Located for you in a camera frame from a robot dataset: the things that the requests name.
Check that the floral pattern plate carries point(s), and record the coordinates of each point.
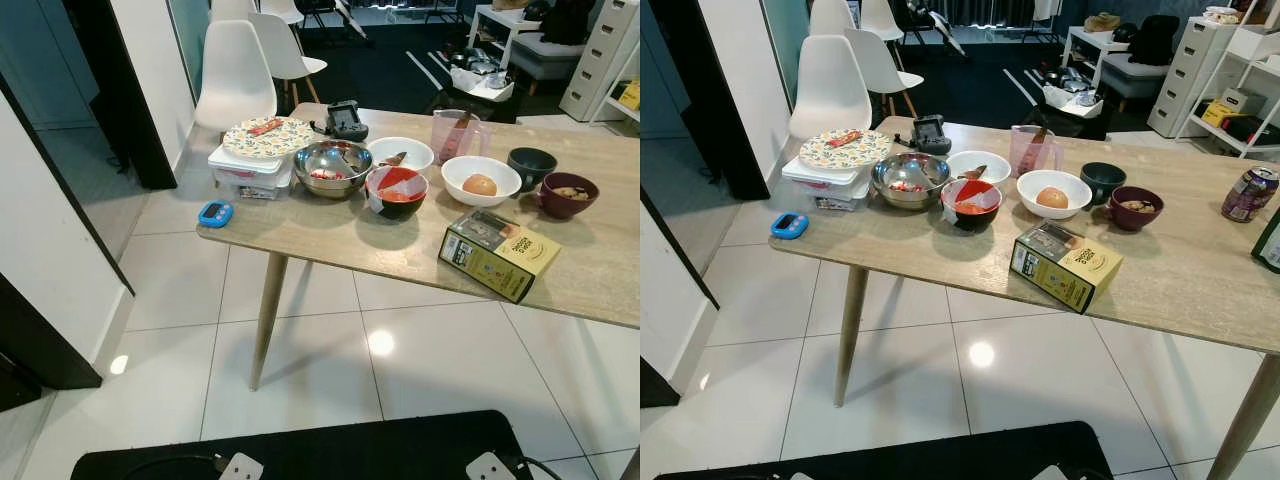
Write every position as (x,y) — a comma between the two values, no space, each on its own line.
(275,145)
(850,157)

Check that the black backpack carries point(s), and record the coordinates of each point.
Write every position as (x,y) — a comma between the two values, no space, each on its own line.
(565,22)
(1155,40)

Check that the steel mixing bowl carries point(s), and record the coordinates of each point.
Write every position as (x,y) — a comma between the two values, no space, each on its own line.
(908,200)
(330,188)

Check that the white bag with items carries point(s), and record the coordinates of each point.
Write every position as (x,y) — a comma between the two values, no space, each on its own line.
(480,85)
(1072,98)

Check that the white shelf rack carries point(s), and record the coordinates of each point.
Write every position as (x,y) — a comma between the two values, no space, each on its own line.
(615,115)
(1230,138)

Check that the maroon mug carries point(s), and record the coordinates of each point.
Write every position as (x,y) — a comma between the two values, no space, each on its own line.
(1135,220)
(565,208)

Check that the plastic wrapped orange food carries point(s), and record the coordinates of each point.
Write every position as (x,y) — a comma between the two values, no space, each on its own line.
(975,205)
(398,193)

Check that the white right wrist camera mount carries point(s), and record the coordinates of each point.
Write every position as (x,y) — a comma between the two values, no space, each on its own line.
(1050,473)
(490,468)

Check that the blue kitchen timer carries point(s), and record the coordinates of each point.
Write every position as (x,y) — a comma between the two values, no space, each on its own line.
(789,225)
(215,214)

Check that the round orange food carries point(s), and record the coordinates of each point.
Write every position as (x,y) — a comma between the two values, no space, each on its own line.
(1052,198)
(479,185)

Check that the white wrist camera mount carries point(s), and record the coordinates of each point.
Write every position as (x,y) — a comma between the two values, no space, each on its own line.
(490,468)
(1050,473)
(242,468)

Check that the small yellow black box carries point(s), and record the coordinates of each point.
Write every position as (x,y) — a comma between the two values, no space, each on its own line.
(630,96)
(1218,112)

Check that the black door frame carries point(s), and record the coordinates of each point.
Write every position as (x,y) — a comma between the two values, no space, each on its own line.
(120,90)
(710,100)

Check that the small white bowl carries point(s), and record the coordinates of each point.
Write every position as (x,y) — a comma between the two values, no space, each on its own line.
(993,163)
(415,150)

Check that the brown food pieces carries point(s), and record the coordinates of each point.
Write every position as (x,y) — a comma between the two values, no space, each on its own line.
(1137,206)
(572,192)

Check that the red and black bowl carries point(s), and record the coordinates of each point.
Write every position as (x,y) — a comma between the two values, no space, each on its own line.
(395,208)
(970,220)

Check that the pink measuring jug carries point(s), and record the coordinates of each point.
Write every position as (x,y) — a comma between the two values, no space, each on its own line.
(1037,155)
(460,140)

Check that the grey bench sofa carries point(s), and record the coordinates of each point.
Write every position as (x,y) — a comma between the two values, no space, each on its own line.
(545,60)
(1135,80)

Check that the white drawer cabinet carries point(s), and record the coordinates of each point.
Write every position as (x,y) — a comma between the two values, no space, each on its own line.
(600,60)
(1190,75)

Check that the black handheld device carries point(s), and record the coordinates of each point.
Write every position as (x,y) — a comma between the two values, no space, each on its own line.
(347,122)
(928,137)

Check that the brown spoon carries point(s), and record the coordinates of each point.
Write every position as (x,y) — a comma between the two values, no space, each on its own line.
(397,159)
(974,172)

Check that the black floor mat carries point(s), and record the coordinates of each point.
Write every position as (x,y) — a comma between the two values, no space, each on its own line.
(350,450)
(900,455)

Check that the white plastic chair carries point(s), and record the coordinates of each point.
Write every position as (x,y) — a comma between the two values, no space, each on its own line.
(230,10)
(830,95)
(283,8)
(830,15)
(880,65)
(880,15)
(285,55)
(235,80)

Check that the white plastic food container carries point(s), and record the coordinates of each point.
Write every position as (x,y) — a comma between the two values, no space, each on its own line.
(820,187)
(245,175)

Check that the dark green carton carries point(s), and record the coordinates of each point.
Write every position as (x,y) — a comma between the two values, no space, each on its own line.
(1270,240)

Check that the large white bowl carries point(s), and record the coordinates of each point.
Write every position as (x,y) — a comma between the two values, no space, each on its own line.
(1080,195)
(510,180)

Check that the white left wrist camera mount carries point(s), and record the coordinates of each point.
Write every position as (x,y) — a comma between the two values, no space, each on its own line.
(242,468)

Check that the red snack bar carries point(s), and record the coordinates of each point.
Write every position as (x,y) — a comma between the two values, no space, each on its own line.
(265,127)
(842,138)

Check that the purple soda can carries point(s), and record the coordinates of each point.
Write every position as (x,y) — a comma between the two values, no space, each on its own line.
(1250,195)

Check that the white side table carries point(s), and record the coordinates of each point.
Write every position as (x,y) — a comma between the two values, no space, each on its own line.
(1095,45)
(500,25)

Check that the yellow cardboard box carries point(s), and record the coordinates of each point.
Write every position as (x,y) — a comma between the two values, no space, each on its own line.
(500,265)
(1070,275)

